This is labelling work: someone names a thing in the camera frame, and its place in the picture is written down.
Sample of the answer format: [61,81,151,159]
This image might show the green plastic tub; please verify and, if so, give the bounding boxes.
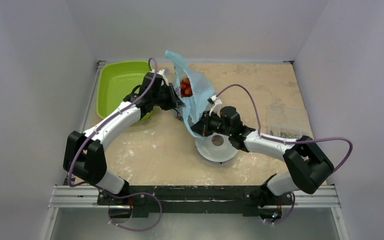
[96,61,149,119]

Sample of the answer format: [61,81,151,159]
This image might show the white perforated filament spool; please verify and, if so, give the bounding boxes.
[195,133,239,166]

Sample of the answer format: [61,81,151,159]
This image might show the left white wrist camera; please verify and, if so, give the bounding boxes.
[157,67,170,86]

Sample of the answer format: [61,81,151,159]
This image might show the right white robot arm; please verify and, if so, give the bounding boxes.
[191,106,334,204]

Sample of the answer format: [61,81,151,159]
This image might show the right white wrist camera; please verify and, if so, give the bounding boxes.
[207,95,223,115]

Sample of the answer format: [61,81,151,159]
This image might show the blue plastic bag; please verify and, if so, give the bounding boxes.
[164,50,216,139]

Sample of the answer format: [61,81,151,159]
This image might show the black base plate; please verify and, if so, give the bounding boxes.
[97,185,293,220]

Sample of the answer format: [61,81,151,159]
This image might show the aluminium frame rail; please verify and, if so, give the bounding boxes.
[47,185,341,209]

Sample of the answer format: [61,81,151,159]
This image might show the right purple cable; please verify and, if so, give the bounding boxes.
[215,83,354,226]

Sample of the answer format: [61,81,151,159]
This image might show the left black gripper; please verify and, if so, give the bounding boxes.
[152,82,184,111]

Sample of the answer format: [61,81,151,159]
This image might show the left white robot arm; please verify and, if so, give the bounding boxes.
[63,69,183,205]

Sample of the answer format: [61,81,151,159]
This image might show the red fake fruits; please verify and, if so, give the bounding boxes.
[180,77,193,98]

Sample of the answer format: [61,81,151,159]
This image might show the purple cable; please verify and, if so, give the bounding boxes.
[67,57,164,233]
[215,83,354,226]

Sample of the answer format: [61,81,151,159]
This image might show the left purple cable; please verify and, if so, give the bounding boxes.
[67,57,164,233]

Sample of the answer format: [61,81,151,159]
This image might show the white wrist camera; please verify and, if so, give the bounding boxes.
[207,95,223,115]
[157,67,170,86]

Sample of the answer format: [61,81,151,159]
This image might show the clear plastic screw box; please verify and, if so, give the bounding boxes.
[267,105,314,139]

